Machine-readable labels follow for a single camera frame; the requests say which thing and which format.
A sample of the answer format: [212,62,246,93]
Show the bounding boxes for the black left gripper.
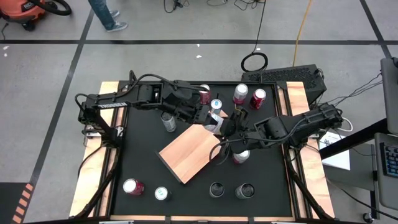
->
[189,104,222,135]

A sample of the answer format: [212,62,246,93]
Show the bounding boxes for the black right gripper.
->
[218,109,249,138]

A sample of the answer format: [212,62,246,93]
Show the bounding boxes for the silver pink can silver lid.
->
[233,83,249,105]
[203,112,225,135]
[232,150,251,165]

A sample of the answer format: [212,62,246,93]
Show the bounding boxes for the slim can teal logo lid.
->
[210,98,223,116]
[154,185,172,202]

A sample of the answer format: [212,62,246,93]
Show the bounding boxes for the red Coca-Cola can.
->
[198,83,212,106]

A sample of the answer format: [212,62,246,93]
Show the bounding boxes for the dark red black can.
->
[249,88,267,110]

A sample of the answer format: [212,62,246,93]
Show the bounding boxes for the silver Celsius can black lid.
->
[160,111,177,133]
[234,182,256,200]
[208,181,225,199]

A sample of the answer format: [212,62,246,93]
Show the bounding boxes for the black perforated computer case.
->
[241,63,328,104]

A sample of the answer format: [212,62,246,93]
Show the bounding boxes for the crimson can silver lid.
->
[122,178,146,196]

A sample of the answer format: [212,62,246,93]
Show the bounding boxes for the white paper sheet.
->
[319,130,351,171]

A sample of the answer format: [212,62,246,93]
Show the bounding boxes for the black stand beam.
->
[319,118,389,160]

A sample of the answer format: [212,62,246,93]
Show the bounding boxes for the person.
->
[88,0,129,32]

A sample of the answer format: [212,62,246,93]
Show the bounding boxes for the grey monitor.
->
[380,57,398,135]

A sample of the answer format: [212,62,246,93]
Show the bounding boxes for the grey console blue keys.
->
[374,133,398,212]

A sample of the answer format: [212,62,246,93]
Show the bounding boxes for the black mat orange stripes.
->
[0,182,35,224]

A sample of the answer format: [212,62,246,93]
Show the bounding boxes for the orange shop vacuum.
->
[0,0,47,31]

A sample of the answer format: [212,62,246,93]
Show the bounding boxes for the black aluminium table frame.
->
[105,80,301,218]

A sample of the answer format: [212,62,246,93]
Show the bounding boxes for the coiled black cable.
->
[240,0,269,73]

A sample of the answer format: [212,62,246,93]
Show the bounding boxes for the black cable conduit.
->
[73,143,123,218]
[284,146,330,220]

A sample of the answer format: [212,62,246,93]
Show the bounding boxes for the silver metal bracket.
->
[81,128,103,139]

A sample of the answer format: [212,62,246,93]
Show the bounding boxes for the yellow extension cable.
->
[292,0,313,67]

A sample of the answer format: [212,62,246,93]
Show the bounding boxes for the black base cable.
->
[77,144,105,179]

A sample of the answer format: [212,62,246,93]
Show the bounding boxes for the grey stand base plate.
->
[323,141,377,192]

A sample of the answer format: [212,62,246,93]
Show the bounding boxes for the black vacuum hose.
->
[29,0,72,16]

